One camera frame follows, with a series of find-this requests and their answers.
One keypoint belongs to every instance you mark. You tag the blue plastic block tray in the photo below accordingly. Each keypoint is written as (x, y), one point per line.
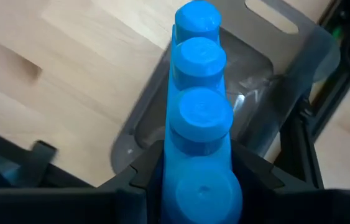
(199, 124)

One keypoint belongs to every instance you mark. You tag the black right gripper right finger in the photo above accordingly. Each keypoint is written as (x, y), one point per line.
(271, 202)

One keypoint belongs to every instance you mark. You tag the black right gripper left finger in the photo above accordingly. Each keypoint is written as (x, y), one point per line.
(131, 199)

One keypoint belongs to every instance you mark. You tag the grey plastic bin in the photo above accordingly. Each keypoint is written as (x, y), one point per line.
(302, 62)

